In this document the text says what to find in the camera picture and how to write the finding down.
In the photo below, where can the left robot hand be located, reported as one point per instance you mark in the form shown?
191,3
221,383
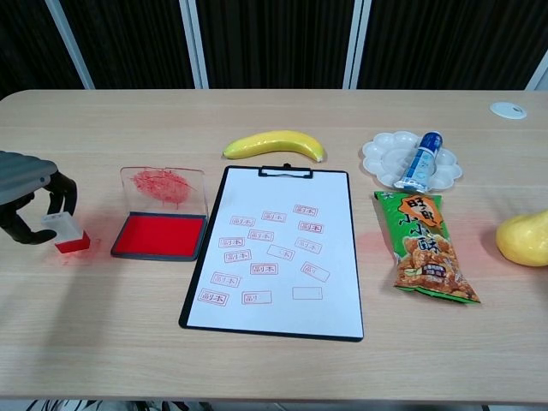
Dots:
21,175

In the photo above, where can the red white stamp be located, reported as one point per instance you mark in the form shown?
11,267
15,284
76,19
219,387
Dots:
68,233

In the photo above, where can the black clipboard with paper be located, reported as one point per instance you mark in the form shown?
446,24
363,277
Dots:
274,312

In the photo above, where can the red ink pad case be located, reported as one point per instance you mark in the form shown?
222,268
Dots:
171,240

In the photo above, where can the yellow banana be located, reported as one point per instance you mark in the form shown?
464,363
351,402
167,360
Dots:
274,143

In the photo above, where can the white flower palette dish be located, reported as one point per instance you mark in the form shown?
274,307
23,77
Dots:
385,158

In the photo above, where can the blue white tube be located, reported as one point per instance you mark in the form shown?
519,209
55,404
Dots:
421,164

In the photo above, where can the green snack bag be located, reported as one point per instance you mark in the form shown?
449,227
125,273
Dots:
424,248

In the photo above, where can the yellow pear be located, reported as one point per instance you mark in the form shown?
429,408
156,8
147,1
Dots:
522,240

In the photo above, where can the aluminium frame post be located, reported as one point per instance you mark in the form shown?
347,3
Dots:
356,43
194,43
70,47
540,77

